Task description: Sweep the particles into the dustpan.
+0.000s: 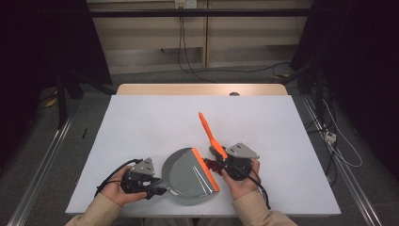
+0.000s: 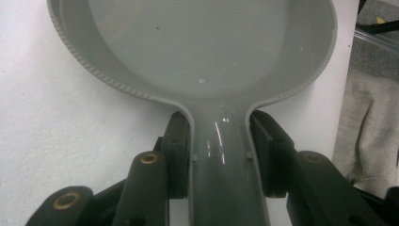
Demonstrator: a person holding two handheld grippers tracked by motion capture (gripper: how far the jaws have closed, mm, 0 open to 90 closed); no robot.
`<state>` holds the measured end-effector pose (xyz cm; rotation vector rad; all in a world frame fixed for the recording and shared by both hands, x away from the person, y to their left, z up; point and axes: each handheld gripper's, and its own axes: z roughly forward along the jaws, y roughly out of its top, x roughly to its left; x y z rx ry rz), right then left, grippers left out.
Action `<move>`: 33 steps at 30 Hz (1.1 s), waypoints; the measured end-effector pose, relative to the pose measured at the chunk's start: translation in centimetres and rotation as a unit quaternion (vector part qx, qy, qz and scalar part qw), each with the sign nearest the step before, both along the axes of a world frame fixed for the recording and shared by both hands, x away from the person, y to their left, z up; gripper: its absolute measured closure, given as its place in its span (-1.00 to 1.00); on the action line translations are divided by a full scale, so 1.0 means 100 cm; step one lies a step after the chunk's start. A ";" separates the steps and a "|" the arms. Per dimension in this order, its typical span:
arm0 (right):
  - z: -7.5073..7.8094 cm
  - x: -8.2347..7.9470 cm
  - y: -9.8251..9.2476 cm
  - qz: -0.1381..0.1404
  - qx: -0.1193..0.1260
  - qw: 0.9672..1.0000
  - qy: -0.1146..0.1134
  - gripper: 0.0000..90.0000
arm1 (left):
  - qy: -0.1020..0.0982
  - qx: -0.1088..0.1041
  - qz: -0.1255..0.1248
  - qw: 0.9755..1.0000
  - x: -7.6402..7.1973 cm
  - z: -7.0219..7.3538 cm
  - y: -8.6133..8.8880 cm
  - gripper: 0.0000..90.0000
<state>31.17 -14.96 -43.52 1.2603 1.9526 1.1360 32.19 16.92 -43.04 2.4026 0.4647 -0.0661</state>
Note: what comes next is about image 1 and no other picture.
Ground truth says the hand-held gripper cable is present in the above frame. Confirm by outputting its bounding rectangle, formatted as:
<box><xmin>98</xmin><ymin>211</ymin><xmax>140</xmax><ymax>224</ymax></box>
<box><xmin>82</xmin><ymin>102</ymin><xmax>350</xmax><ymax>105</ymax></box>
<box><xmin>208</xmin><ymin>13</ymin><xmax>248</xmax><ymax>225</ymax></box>
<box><xmin>238</xmin><ymin>169</ymin><xmax>272</xmax><ymax>211</ymax></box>
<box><xmin>94</xmin><ymin>157</ymin><xmax>144</xmax><ymax>199</ymax></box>

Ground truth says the orange-handled grey brush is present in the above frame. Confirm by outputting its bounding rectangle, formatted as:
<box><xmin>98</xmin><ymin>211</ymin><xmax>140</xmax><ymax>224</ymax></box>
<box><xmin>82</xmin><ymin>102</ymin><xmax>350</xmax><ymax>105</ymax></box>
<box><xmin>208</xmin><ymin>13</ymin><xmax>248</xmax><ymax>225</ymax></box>
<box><xmin>198</xmin><ymin>111</ymin><xmax>230</xmax><ymax>162</ymax></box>

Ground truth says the white power adapter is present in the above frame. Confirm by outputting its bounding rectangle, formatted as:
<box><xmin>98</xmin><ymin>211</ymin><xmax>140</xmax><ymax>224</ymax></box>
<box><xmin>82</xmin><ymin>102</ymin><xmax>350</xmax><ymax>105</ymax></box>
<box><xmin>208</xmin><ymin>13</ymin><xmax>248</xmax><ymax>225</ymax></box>
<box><xmin>324</xmin><ymin>130</ymin><xmax>338</xmax><ymax>144</ymax></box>

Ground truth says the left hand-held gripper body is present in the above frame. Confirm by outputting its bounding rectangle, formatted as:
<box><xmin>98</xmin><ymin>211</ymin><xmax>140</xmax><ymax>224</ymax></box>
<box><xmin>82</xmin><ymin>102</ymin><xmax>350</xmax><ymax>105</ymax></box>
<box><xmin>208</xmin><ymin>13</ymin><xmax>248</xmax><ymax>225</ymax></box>
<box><xmin>120</xmin><ymin>156</ymin><xmax>156</xmax><ymax>193</ymax></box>

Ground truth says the black wall cable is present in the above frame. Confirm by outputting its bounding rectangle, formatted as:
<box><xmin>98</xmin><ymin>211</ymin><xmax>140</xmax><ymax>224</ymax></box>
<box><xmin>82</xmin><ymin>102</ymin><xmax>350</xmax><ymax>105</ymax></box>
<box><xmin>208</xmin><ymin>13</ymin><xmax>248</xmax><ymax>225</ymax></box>
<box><xmin>182</xmin><ymin>15</ymin><xmax>292</xmax><ymax>75</ymax></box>
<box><xmin>177</xmin><ymin>8</ymin><xmax>218</xmax><ymax>85</ymax></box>

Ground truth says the metal floor rail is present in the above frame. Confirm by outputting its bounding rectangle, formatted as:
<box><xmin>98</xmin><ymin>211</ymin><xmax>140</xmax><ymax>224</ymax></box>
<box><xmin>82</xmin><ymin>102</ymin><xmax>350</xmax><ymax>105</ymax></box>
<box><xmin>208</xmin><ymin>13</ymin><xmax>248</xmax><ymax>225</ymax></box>
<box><xmin>300</xmin><ymin>94</ymin><xmax>384</xmax><ymax>226</ymax></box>
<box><xmin>7</xmin><ymin>115</ymin><xmax>77</xmax><ymax>226</ymax></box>

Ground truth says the white wall socket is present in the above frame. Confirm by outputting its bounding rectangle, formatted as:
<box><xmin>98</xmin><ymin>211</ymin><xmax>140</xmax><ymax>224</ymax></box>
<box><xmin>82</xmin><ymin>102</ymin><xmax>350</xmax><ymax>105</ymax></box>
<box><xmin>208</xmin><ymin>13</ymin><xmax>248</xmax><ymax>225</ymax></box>
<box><xmin>174</xmin><ymin>0</ymin><xmax>199</xmax><ymax>9</ymax></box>

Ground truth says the dark curtain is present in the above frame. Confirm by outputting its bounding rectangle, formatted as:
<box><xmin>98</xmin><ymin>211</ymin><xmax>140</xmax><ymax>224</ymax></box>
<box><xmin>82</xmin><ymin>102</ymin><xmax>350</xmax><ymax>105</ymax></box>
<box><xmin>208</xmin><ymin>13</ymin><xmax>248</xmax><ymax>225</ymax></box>
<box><xmin>289</xmin><ymin>0</ymin><xmax>399</xmax><ymax>181</ymax></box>
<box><xmin>0</xmin><ymin>0</ymin><xmax>113</xmax><ymax>164</ymax></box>

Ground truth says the left hand-held gripper cable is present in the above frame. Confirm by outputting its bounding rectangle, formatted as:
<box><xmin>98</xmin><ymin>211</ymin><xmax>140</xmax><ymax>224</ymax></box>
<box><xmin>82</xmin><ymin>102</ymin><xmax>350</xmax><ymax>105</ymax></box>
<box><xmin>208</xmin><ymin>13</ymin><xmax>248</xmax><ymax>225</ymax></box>
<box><xmin>94</xmin><ymin>157</ymin><xmax>144</xmax><ymax>199</ymax></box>

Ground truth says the person's left hand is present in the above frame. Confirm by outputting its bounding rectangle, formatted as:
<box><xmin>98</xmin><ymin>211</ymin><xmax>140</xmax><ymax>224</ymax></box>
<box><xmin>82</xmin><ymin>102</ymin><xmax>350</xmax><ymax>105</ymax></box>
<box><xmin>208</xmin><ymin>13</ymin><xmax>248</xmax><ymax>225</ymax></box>
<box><xmin>100</xmin><ymin>173</ymin><xmax>148</xmax><ymax>208</ymax></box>

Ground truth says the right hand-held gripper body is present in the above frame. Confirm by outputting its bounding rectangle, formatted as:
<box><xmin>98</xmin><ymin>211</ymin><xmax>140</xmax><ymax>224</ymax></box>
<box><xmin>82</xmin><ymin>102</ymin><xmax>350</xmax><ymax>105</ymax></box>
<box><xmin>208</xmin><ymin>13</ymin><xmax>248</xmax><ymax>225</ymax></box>
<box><xmin>224</xmin><ymin>142</ymin><xmax>261</xmax><ymax>182</ymax></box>

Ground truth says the black horizontal bar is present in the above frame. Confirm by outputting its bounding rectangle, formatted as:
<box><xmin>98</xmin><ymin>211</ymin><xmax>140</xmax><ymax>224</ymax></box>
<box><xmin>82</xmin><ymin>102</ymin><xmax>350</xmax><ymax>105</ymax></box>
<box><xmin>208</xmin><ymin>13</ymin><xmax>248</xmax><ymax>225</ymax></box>
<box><xmin>88</xmin><ymin>8</ymin><xmax>315</xmax><ymax>19</ymax></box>

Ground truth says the grey dustpan with orange edge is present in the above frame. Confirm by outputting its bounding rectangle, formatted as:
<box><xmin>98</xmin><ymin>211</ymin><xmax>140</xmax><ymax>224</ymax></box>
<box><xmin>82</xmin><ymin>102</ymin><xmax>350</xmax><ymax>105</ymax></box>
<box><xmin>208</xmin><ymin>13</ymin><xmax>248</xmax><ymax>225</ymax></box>
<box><xmin>155</xmin><ymin>147</ymin><xmax>221</xmax><ymax>207</ymax></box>

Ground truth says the person's right hand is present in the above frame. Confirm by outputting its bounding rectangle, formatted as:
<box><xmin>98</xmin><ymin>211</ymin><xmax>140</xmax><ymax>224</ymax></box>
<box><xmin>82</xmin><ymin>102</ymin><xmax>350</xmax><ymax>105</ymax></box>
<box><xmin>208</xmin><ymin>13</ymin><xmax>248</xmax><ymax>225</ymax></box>
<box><xmin>220</xmin><ymin>158</ymin><xmax>263</xmax><ymax>202</ymax></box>

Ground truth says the black metal stand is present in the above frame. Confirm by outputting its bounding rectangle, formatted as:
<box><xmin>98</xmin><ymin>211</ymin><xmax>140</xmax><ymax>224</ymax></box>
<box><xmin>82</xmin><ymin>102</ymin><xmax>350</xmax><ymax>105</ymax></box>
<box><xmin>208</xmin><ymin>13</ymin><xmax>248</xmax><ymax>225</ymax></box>
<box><xmin>56</xmin><ymin>71</ymin><xmax>118</xmax><ymax>130</ymax></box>

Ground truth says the white cable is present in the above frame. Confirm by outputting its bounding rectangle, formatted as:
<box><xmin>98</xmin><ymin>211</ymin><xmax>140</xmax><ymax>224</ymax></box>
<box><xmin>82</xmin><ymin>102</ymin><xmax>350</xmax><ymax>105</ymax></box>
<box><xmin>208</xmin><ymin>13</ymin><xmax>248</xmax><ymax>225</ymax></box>
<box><xmin>322</xmin><ymin>98</ymin><xmax>364</xmax><ymax>169</ymax></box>

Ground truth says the right hand-held gripper cable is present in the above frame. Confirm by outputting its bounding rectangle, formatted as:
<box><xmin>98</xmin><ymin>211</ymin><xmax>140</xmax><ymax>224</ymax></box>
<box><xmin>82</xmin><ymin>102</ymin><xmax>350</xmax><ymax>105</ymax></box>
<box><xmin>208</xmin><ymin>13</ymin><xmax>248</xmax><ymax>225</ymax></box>
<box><xmin>238</xmin><ymin>169</ymin><xmax>272</xmax><ymax>211</ymax></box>

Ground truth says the bundle of black cables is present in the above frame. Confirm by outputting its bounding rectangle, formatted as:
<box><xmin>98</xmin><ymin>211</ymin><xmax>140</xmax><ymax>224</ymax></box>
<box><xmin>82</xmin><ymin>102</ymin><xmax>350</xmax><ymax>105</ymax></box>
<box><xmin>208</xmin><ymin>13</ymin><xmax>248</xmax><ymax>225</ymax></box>
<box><xmin>304</xmin><ymin>71</ymin><xmax>339</xmax><ymax>186</ymax></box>

